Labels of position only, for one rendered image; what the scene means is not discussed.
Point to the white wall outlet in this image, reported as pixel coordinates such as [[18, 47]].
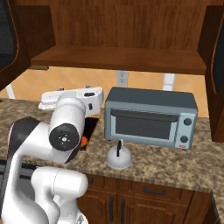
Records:
[[122, 78]]

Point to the brown wooden wall cabinet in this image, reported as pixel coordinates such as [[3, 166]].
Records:
[[116, 32]]

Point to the white wall plate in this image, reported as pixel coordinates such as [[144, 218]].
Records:
[[169, 81], [10, 92]]

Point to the grey toaster oven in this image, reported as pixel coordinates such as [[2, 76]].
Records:
[[151, 99]]

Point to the wooden cabinet door, dark glass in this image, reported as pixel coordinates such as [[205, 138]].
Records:
[[24, 43], [210, 102]]

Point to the orange round fruit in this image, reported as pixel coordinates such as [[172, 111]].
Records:
[[85, 141]]

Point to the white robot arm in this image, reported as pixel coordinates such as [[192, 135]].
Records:
[[65, 115]]

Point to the dark toaster oven knob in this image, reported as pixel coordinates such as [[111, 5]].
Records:
[[187, 121], [184, 139]]

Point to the brown wooden cupboard door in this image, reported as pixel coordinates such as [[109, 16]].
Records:
[[97, 207], [151, 211]]

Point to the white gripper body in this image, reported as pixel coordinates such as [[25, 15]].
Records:
[[49, 99]]

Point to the brown wooden drawer front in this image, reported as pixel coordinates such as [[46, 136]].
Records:
[[103, 182], [175, 196]]

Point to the dark glass toaster oven door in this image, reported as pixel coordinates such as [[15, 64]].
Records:
[[143, 128]]

